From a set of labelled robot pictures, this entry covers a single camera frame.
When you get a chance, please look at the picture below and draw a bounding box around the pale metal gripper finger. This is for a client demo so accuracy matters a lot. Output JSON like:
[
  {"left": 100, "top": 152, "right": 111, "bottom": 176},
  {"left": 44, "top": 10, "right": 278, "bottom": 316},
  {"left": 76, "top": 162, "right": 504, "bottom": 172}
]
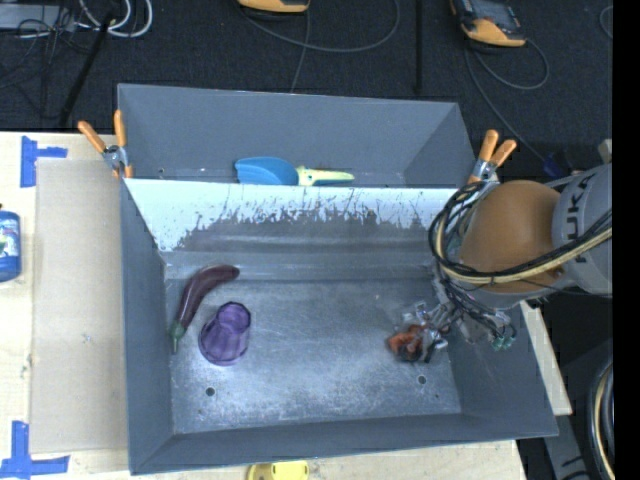
[
  {"left": 399, "top": 305, "right": 433, "bottom": 340},
  {"left": 417, "top": 326, "right": 449, "bottom": 364}
]

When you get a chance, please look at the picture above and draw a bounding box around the orange and black toy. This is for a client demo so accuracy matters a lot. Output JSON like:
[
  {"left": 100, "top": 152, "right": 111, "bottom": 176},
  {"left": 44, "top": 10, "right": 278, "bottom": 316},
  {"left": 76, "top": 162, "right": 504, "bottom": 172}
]
[{"left": 386, "top": 323, "right": 426, "bottom": 365}]

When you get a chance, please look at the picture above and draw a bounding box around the grey metal bin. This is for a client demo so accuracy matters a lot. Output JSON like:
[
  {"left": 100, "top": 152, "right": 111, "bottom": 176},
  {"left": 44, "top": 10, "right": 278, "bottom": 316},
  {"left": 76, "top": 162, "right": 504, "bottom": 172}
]
[{"left": 116, "top": 82, "right": 560, "bottom": 476}]

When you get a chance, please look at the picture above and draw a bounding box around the yellow and blue toy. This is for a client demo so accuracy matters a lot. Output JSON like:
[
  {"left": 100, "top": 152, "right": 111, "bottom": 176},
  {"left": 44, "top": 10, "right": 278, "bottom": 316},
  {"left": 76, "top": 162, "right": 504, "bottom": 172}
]
[{"left": 295, "top": 165, "right": 357, "bottom": 187}]

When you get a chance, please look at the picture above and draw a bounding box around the purple clear plastic cup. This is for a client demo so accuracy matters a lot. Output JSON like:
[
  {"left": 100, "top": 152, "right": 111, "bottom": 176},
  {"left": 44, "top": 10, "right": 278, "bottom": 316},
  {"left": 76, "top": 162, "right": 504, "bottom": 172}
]
[{"left": 197, "top": 301, "right": 252, "bottom": 367}]

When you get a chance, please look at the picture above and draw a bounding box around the blue plastic scoop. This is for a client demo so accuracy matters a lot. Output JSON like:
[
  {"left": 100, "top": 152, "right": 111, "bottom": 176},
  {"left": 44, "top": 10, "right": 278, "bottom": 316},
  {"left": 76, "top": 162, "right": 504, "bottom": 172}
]
[{"left": 233, "top": 156, "right": 301, "bottom": 187}]

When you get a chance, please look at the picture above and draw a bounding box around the purple toy eggplant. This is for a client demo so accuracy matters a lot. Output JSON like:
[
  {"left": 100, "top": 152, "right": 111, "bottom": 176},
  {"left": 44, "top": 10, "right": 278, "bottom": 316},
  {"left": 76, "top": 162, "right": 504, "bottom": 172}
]
[{"left": 169, "top": 263, "right": 241, "bottom": 355}]

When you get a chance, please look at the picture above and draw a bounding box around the pale cardboard board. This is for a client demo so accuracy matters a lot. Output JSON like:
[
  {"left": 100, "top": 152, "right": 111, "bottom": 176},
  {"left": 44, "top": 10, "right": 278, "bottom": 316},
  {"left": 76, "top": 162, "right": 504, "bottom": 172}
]
[{"left": 28, "top": 157, "right": 132, "bottom": 455}]

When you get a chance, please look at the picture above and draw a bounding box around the blue printed can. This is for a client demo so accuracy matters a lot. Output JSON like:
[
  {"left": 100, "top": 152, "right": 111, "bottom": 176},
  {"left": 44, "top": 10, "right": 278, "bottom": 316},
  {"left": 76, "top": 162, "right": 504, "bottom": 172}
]
[{"left": 0, "top": 210, "right": 23, "bottom": 284}]

